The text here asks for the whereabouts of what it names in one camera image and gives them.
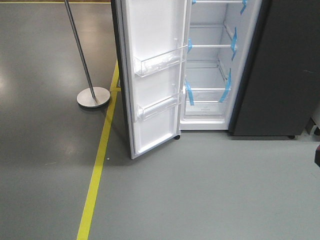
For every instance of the glass fridge shelf lower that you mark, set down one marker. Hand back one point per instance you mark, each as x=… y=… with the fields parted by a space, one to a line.
x=206 y=74

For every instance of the open fridge door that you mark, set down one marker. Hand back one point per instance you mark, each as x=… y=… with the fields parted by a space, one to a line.
x=145 y=29

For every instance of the clear door bin lower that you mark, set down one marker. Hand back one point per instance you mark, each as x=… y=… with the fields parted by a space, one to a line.
x=146 y=112

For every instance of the grey cabinet on wheels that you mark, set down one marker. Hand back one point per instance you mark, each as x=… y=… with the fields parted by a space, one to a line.
x=311 y=128

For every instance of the clear door bin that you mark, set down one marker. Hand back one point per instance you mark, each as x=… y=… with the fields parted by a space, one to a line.
x=146 y=112
x=155 y=64

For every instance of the clear door bin middle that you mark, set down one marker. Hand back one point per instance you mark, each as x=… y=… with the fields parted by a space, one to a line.
x=155 y=64

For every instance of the yellow floor tape line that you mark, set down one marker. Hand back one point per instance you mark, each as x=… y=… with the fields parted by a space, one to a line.
x=91 y=198

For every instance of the glass fridge shelf middle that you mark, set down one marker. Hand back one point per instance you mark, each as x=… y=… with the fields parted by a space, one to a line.
x=212 y=36

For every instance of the metal stanchion post with base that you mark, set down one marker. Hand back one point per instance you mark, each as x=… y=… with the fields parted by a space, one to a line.
x=91 y=97

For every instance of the clear crisper drawer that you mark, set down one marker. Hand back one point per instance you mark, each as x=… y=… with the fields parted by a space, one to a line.
x=205 y=104

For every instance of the white fridge interior body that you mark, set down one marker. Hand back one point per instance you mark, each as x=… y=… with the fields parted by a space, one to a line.
x=244 y=18

